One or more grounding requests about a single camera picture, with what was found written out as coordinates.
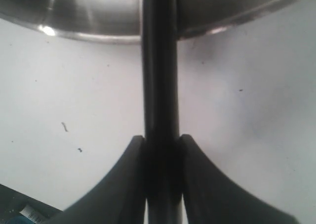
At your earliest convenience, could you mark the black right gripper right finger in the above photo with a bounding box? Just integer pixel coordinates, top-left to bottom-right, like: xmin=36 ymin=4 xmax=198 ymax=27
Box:
xmin=179 ymin=134 xmax=298 ymax=224

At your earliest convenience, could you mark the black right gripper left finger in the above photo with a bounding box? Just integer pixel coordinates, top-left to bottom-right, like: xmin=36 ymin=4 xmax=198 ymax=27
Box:
xmin=50 ymin=135 xmax=145 ymax=224

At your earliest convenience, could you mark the knife with grey handle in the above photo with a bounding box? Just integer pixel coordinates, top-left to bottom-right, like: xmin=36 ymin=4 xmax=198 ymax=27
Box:
xmin=141 ymin=0 xmax=182 ymax=224

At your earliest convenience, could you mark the white labelled object under table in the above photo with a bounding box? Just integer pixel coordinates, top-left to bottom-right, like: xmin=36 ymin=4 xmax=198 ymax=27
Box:
xmin=19 ymin=204 xmax=46 ymax=224

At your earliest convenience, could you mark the round stainless steel plate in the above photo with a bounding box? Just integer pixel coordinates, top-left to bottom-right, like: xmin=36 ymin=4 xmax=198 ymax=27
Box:
xmin=0 ymin=0 xmax=297 ymax=43

